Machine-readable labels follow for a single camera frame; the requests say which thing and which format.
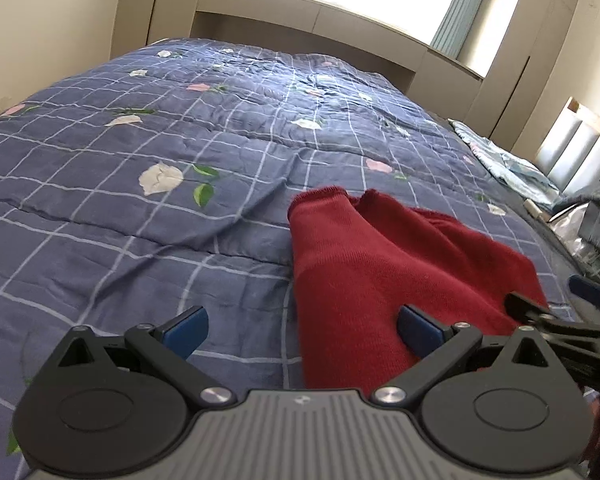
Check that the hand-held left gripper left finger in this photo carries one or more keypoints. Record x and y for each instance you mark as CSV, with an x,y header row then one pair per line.
x,y
185,332

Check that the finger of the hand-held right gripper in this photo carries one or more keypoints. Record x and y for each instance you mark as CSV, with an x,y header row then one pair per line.
x,y
570,335
595,290

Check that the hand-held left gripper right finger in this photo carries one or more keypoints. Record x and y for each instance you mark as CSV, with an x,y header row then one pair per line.
x,y
420,332

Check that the red knit sweater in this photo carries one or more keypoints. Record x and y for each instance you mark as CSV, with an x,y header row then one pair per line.
x,y
380,280

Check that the clear plastic bag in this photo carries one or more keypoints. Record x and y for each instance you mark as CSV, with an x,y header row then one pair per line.
x,y
570,232

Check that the grey bed sheet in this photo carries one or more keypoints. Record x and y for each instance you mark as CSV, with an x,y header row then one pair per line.
x,y
545,240

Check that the small white box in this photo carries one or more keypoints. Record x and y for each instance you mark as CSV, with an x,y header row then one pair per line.
x,y
534,208

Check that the blue checked floral quilt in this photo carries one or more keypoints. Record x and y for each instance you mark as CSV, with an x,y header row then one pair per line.
x,y
130,235

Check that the padded grey wooden headboard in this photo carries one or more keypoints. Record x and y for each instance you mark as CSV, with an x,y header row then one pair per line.
x,y
575,150

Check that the light blue patterned cloth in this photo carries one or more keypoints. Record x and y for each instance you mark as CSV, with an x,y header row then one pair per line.
x,y
510,165

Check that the beige wardrobe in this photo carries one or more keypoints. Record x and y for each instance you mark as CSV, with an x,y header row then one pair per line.
x,y
155,5
525,60

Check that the teal curtain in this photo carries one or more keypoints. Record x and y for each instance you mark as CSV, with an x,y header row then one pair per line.
x,y
462,10

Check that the beige window sill cabinet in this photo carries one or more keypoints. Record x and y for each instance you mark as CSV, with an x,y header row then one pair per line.
x,y
330,35

